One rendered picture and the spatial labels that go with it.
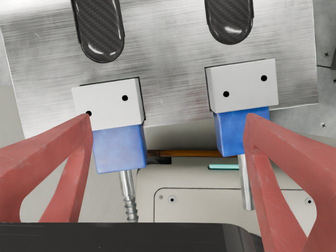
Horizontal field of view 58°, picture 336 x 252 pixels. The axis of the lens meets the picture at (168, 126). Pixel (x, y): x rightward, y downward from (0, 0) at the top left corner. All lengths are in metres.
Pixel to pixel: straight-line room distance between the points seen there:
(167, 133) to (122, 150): 0.88
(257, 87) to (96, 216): 1.09
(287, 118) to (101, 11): 0.21
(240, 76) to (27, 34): 0.18
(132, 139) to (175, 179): 0.64
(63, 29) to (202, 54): 0.12
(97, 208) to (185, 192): 0.47
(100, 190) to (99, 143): 0.97
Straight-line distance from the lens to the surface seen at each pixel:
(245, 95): 0.24
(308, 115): 0.35
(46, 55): 0.28
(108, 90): 0.24
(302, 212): 1.01
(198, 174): 0.90
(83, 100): 0.24
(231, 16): 0.28
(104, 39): 0.27
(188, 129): 1.14
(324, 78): 0.36
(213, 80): 0.24
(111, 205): 1.24
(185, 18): 0.27
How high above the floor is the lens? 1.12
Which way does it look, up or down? 81 degrees down
